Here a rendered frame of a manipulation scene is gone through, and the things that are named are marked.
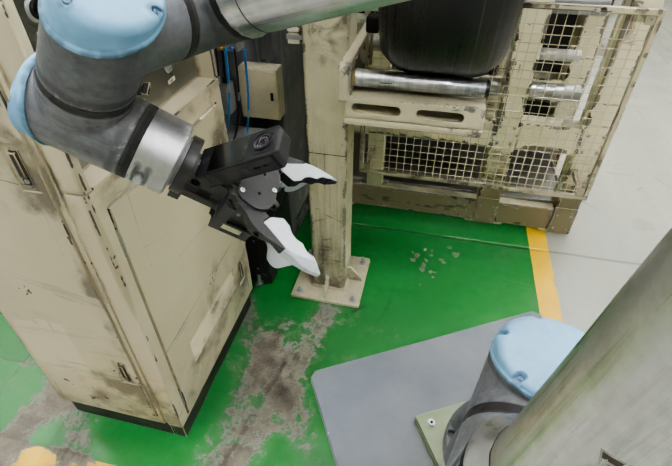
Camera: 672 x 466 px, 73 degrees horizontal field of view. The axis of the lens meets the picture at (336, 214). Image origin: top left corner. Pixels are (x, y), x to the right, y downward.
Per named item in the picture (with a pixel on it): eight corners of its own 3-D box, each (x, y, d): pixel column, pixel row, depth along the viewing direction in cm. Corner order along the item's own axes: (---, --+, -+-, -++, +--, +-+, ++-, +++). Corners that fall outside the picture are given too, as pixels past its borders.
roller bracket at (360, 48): (337, 102, 119) (337, 65, 113) (364, 51, 149) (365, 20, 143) (349, 104, 118) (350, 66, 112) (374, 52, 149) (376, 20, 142)
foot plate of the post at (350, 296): (290, 296, 178) (290, 289, 176) (309, 250, 199) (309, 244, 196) (358, 308, 174) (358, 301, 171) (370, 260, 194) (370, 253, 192)
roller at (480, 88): (349, 88, 119) (349, 71, 117) (353, 81, 123) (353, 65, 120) (487, 101, 113) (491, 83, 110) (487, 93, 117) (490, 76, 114)
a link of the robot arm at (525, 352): (584, 409, 68) (634, 334, 57) (567, 522, 56) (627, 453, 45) (483, 363, 74) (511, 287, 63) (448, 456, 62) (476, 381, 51)
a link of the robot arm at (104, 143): (-2, 81, 41) (-3, 143, 48) (137, 146, 45) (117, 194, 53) (51, 24, 47) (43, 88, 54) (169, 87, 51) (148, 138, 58)
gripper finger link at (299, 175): (312, 180, 69) (258, 186, 63) (332, 159, 64) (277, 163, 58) (319, 198, 68) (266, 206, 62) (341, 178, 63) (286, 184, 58)
